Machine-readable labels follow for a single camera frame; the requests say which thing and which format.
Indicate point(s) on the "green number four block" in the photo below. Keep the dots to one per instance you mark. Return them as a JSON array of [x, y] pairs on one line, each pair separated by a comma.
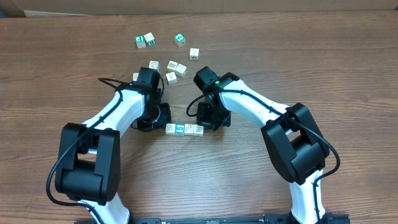
[[180, 40]]

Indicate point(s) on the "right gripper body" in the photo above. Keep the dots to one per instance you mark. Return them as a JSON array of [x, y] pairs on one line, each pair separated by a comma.
[[210, 116]]

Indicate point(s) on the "wooden block green side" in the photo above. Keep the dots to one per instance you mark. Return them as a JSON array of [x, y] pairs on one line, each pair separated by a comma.
[[149, 39]]

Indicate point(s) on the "plain wooden block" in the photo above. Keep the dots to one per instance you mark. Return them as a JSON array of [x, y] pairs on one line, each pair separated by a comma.
[[181, 70]]

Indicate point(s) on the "green top wooden block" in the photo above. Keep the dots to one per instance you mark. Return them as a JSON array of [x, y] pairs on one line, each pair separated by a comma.
[[140, 41]]

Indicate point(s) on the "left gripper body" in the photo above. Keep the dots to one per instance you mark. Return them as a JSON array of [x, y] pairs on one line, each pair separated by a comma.
[[157, 116]]

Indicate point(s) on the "wooden block red drawing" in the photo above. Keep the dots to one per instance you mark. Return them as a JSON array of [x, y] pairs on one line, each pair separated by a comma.
[[198, 130]]

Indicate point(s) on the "wooden block red front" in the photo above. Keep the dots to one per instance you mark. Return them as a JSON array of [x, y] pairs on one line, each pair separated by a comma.
[[135, 76]]

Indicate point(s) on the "wooden letter A block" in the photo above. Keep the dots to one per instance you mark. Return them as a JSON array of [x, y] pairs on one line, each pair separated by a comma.
[[170, 128]]

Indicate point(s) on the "blue number five block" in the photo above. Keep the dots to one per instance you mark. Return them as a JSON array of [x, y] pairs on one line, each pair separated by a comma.
[[179, 129]]

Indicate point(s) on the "cardboard sheet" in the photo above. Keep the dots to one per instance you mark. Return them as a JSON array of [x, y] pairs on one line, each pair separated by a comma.
[[18, 8]]

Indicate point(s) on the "wooden block brown drawing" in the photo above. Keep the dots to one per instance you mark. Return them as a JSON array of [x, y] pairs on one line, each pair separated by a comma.
[[171, 66]]

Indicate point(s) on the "wooden block teal side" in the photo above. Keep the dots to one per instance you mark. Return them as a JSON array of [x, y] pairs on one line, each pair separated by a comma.
[[154, 65]]

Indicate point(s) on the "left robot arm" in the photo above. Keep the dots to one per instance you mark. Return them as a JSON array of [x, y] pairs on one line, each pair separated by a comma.
[[87, 172]]

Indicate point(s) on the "wooden block red side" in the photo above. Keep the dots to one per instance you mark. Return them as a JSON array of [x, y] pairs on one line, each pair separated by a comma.
[[194, 54]]

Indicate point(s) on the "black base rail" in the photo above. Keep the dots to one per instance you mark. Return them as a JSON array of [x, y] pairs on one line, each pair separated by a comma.
[[217, 220]]

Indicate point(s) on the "wooden block red edge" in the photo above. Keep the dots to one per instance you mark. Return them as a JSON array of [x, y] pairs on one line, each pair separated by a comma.
[[189, 129]]

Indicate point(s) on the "wooden block bulb drawing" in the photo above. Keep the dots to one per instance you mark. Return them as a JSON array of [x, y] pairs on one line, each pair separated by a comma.
[[171, 78]]

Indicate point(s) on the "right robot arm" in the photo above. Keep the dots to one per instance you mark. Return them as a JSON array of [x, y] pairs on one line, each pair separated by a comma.
[[293, 140]]

